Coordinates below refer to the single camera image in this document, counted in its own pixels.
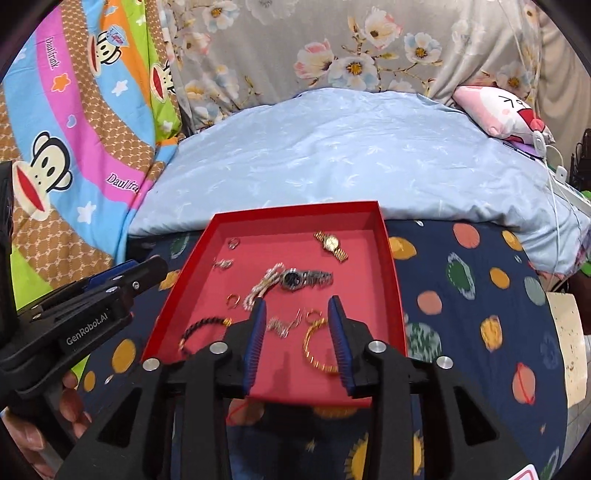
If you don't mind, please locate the gold hoop earring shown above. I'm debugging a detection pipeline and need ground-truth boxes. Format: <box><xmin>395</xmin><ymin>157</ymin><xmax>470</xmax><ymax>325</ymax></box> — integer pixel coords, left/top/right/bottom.
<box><xmin>225</xmin><ymin>294</ymin><xmax>242</xmax><ymax>309</ymax></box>

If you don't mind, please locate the red jewelry tray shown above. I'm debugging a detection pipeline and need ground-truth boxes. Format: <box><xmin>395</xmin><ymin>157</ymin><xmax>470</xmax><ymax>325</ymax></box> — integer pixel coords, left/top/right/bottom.
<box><xmin>143</xmin><ymin>201</ymin><xmax>406</xmax><ymax>407</ymax></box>

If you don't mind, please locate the white charger with cable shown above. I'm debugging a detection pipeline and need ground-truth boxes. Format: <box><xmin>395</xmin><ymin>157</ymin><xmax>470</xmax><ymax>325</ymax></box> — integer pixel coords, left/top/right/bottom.
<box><xmin>498</xmin><ymin>0</ymin><xmax>583</xmax><ymax>259</ymax></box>

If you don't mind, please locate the silver blue-dial wristwatch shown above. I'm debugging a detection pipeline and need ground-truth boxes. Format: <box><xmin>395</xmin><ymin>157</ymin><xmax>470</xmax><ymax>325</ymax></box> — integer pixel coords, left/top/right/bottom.
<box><xmin>280</xmin><ymin>268</ymin><xmax>334</xmax><ymax>292</ymax></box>

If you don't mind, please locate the navy planet print bedsheet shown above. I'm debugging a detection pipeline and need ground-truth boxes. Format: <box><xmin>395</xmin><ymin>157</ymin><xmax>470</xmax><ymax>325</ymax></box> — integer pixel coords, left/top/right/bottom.
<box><xmin>81</xmin><ymin>220</ymin><xmax>567</xmax><ymax>479</ymax></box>

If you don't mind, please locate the black bead bracelet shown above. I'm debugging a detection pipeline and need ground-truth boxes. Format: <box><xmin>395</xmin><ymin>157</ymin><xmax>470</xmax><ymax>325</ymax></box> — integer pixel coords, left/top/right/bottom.
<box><xmin>178</xmin><ymin>315</ymin><xmax>235</xmax><ymax>358</ymax></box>

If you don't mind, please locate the light blue pillow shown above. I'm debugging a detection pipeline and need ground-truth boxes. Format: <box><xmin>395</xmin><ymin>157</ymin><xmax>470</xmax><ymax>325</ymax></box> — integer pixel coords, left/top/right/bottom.
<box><xmin>129</xmin><ymin>89</ymin><xmax>590</xmax><ymax>275</ymax></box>

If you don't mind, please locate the gold chain bracelet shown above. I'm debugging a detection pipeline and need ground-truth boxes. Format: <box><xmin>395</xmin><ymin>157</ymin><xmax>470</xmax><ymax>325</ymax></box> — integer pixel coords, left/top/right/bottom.
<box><xmin>301</xmin><ymin>317</ymin><xmax>341</xmax><ymax>375</ymax></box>

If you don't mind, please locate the person's left hand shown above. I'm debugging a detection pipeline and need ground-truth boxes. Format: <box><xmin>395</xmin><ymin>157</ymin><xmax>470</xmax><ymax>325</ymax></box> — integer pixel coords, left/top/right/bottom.
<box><xmin>2</xmin><ymin>370</ymin><xmax>93</xmax><ymax>480</ymax></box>

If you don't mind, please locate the white pearl bracelet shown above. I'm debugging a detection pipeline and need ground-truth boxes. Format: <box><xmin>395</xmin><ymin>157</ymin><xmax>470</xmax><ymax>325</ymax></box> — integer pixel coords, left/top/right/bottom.
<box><xmin>242</xmin><ymin>262</ymin><xmax>287</xmax><ymax>311</ymax></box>

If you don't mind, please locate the gold wristwatch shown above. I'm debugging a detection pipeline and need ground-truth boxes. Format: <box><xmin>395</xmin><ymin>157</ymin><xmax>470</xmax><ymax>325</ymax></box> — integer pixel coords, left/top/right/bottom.
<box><xmin>315</xmin><ymin>231</ymin><xmax>349</xmax><ymax>263</ymax></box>

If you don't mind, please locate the beige curtain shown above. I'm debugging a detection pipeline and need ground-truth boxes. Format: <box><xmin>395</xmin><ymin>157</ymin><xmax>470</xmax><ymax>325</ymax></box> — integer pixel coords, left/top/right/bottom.
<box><xmin>537</xmin><ymin>10</ymin><xmax>590</xmax><ymax>168</ymax></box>

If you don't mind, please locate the pink white plush toy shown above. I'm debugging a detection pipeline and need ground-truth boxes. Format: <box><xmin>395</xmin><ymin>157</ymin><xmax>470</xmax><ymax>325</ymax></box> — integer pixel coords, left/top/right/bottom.
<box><xmin>452</xmin><ymin>85</ymin><xmax>555</xmax><ymax>145</ymax></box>

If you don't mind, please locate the silver pendant earring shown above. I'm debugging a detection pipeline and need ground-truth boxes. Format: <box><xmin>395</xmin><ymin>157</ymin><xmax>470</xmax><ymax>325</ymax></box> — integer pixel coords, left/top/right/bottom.
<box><xmin>212</xmin><ymin>259</ymin><xmax>235</xmax><ymax>270</ymax></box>

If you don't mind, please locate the grey floral quilt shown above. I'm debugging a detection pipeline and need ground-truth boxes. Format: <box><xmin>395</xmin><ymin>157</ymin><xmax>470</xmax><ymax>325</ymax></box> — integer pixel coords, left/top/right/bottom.
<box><xmin>158</xmin><ymin>0</ymin><xmax>542</xmax><ymax>131</ymax></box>

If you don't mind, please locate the colourful monkey cartoon blanket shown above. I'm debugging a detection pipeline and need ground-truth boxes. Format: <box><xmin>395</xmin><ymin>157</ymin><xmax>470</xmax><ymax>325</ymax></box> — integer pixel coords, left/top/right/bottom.
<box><xmin>1</xmin><ymin>1</ymin><xmax>181</xmax><ymax>307</ymax></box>

